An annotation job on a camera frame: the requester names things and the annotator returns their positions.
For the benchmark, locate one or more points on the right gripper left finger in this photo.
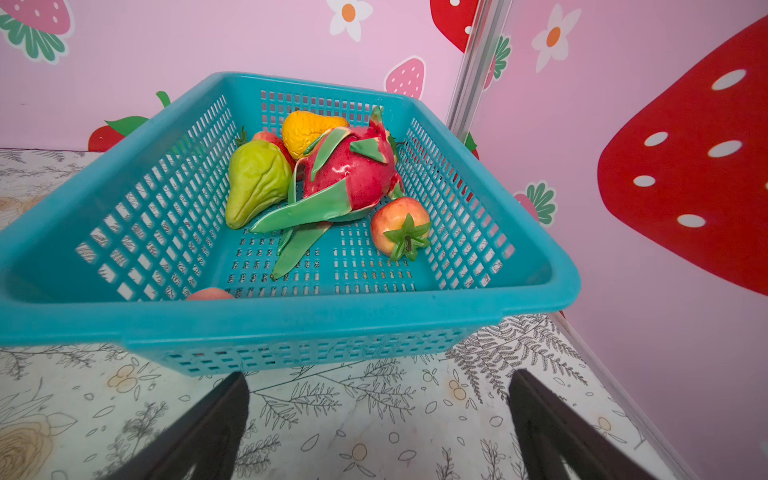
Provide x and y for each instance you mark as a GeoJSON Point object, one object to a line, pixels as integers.
{"type": "Point", "coordinates": [203, 442]}

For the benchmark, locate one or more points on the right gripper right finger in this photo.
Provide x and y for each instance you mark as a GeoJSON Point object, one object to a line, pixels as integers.
{"type": "Point", "coordinates": [552, 436]}

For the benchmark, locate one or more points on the small red fake fruit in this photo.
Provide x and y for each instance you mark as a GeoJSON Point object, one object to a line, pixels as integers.
{"type": "Point", "coordinates": [278, 142]}

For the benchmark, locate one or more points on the small peach fake fruit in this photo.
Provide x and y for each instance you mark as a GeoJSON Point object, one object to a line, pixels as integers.
{"type": "Point", "coordinates": [208, 294]}

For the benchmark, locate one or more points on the red fake apple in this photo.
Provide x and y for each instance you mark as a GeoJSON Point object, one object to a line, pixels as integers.
{"type": "Point", "coordinates": [401, 229]}

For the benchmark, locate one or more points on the green fake pear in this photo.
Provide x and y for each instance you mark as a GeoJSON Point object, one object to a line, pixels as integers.
{"type": "Point", "coordinates": [259, 177]}

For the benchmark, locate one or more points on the pink fake dragon fruit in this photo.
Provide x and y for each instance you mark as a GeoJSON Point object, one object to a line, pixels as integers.
{"type": "Point", "coordinates": [347, 173]}

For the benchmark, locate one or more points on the orange yellow fake mango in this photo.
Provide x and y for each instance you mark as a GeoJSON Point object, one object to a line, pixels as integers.
{"type": "Point", "coordinates": [301, 128]}

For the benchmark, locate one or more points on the teal plastic basket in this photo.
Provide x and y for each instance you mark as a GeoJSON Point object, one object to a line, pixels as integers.
{"type": "Point", "coordinates": [112, 254]}

